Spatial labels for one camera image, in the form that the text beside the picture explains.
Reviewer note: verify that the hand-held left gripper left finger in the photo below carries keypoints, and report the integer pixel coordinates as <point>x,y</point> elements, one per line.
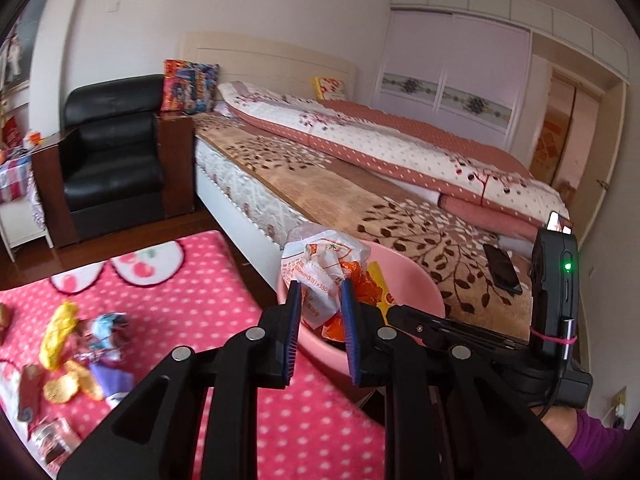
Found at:
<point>292,330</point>

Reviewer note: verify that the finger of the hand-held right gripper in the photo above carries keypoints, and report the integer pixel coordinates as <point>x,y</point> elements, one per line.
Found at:
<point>450,327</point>

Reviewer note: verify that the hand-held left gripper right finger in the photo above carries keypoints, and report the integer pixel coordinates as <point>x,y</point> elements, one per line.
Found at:
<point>350,330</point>

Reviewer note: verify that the pink plastic basin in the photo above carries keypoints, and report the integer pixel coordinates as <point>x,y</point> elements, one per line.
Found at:
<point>410,280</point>

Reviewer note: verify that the white plastic bag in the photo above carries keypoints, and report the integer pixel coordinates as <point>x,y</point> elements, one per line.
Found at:
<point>320,260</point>

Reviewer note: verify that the person's right forearm purple sleeve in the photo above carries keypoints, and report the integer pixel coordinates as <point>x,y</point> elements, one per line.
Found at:
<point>595,440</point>

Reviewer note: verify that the orange snack wrapper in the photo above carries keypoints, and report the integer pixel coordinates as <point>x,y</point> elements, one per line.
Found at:
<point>372,287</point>

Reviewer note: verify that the black phone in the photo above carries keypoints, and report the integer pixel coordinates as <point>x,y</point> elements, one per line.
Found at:
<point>502,267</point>

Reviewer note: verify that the lit-screen phone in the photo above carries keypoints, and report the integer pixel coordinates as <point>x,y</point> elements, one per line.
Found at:
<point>557,221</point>

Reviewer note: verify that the pink dotted floral mat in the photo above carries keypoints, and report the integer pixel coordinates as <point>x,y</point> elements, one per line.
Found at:
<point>200,300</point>

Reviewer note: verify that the pink folded blanket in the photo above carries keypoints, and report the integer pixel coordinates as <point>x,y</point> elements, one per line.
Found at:
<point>480,212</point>

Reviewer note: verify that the brown leaf-patterned blanket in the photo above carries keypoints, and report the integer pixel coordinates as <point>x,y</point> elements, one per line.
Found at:
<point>325,190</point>

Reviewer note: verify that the blue printed wrapper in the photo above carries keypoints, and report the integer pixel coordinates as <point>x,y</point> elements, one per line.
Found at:
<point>107,327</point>

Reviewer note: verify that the purple wrapper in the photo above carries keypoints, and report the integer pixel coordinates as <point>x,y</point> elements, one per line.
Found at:
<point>112,377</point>

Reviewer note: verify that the white floral quilt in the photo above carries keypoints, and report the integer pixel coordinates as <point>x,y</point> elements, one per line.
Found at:
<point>380,135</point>

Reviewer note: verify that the orange chip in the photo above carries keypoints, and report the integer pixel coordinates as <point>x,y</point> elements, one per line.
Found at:
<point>60,389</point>
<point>89,380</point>

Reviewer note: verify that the yellow crumpled wrapper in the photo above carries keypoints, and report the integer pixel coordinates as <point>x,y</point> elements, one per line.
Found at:
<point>57,330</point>

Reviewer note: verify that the yellow floral pillow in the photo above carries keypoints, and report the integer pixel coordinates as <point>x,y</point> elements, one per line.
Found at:
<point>330,89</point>

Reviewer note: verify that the clear plastic packet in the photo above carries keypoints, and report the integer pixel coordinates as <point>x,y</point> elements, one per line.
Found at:
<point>55,440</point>

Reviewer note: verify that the white sliding-door wardrobe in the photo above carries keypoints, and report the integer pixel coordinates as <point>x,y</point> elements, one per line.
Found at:
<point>450,45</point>

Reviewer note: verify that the colourful printed pillow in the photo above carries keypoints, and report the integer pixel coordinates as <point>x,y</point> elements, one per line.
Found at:
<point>190,85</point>

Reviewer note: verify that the black leather armchair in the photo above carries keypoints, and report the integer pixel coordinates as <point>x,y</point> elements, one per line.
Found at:
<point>110,135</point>

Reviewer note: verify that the brown wrapper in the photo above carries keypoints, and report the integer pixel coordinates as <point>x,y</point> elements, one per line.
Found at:
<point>30,390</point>

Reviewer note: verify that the white wooden bed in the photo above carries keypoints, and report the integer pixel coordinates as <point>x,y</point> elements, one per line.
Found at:
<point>260,55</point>

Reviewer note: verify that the white patterned cloth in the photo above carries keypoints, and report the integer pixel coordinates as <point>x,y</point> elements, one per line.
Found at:
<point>37,205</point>

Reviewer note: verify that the white small table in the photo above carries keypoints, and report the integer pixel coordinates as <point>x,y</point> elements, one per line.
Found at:
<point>22,225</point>

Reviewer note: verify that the checked tablecloth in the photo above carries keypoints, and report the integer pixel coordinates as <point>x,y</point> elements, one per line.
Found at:
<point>15,177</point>

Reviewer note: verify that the orange box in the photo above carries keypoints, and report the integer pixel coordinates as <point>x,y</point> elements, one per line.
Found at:
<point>33,138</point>

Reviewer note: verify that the red paper bag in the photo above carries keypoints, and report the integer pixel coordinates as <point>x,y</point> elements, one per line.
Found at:
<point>10,132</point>

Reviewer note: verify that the white wall socket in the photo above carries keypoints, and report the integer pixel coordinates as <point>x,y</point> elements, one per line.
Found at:
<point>620,402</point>

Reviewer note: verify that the white wall switch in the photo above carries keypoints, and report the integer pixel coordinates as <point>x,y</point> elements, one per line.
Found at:
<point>113,7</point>

